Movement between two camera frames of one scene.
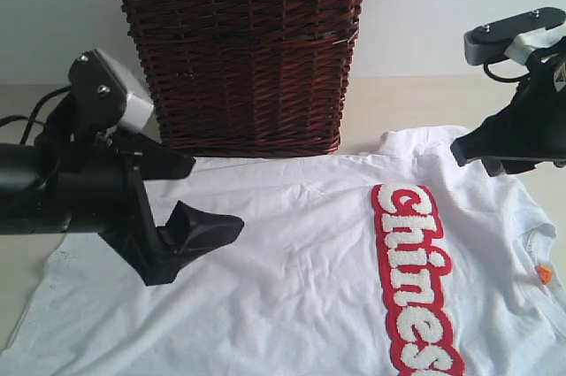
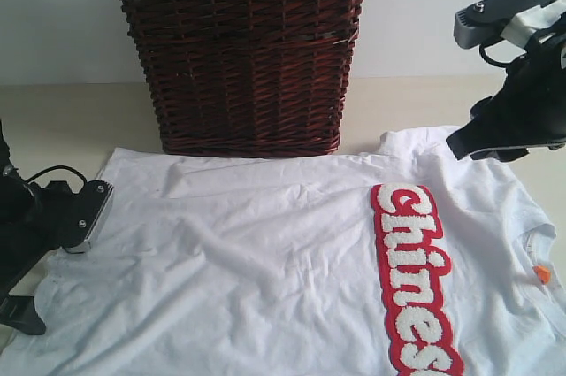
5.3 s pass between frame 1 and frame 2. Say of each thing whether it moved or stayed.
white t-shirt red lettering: stayed
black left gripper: moved
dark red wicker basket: stayed
